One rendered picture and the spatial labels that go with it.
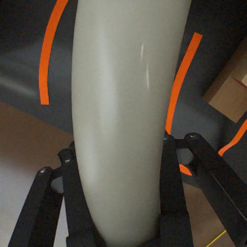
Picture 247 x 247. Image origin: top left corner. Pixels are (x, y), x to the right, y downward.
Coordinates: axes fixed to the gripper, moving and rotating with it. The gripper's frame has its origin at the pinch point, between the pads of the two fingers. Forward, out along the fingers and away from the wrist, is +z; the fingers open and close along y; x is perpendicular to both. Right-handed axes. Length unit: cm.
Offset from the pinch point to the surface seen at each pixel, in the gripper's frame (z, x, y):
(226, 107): 71, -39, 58
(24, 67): 86, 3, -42
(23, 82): 86, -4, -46
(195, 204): 85, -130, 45
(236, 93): 71, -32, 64
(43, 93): 86, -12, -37
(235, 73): 68, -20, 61
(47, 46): 84, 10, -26
